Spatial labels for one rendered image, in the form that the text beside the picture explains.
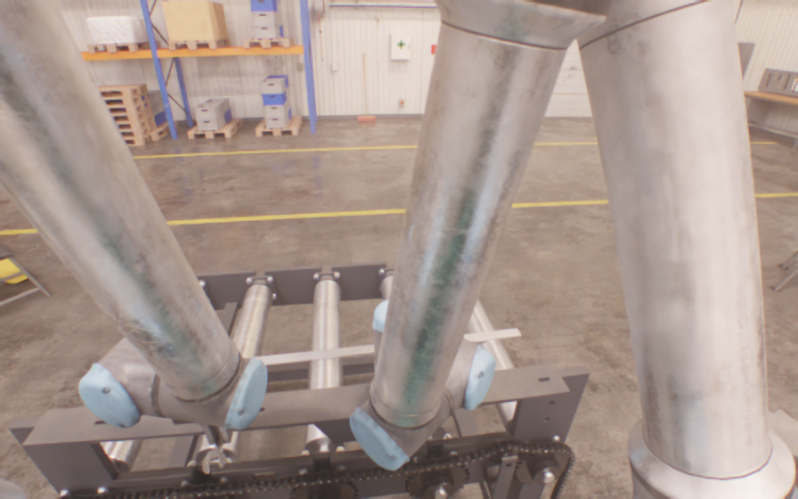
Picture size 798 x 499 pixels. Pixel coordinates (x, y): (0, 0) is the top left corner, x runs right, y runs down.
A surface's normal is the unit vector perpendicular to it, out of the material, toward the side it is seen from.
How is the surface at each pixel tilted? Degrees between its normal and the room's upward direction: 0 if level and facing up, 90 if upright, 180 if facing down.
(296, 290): 90
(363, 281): 90
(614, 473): 0
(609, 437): 0
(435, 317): 96
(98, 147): 92
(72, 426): 0
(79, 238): 103
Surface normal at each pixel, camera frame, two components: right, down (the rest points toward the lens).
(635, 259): -0.92, 0.33
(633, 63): -0.73, 0.36
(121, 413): -0.22, 0.47
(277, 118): 0.14, 0.48
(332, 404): 0.01, -0.87
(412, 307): -0.53, 0.44
